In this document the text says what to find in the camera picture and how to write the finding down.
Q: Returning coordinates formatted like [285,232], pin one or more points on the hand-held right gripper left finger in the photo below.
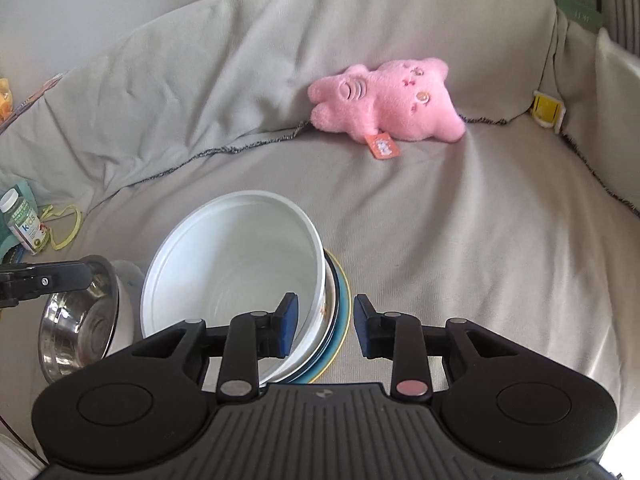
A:
[289,325]

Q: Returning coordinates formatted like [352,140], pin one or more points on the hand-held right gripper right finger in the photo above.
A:
[362,325]

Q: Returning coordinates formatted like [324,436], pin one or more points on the white plate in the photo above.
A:
[12,460]

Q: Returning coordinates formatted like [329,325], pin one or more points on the large white bowl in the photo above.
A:
[225,270]

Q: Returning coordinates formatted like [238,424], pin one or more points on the beige sofa cover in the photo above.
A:
[450,210]

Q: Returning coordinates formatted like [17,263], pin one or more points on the stainless steel bowl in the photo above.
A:
[70,330]

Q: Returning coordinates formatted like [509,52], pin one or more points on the teal box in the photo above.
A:
[27,194]

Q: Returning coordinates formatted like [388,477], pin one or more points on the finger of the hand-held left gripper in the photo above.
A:
[60,277]

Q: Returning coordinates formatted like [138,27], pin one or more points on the grey striped panel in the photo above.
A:
[622,0]

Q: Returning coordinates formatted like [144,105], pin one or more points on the pink plush toy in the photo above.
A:
[390,105]

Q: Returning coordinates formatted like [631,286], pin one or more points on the blue yellow-rimmed plate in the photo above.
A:
[341,310]

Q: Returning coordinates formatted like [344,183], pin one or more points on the pale grey bowl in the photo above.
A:
[130,300]

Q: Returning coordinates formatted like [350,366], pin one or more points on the yellow and white clip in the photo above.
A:
[545,110]

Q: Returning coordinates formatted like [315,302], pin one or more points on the beige cushion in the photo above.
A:
[622,110]

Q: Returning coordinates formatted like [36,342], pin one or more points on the yellow packet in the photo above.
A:
[4,100]

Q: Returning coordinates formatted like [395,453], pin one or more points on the white supplement bottle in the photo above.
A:
[25,225]

